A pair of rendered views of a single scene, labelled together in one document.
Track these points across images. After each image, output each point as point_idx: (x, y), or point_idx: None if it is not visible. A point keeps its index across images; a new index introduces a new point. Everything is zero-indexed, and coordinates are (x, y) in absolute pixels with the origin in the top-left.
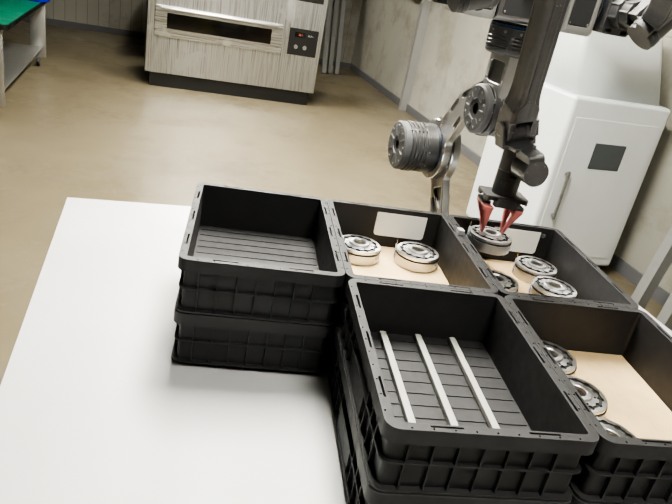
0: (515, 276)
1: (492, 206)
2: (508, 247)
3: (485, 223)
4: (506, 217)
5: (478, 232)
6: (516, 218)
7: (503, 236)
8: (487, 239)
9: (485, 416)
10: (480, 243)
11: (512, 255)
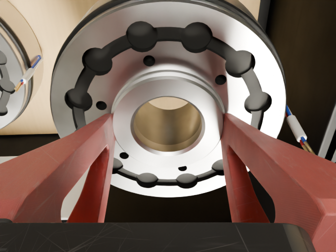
0: (33, 32)
1: (314, 241)
2: (79, 22)
3: (251, 130)
4: (79, 218)
5: (244, 111)
6: (10, 164)
7: (97, 110)
8: (230, 24)
9: None
10: (255, 20)
11: (31, 147)
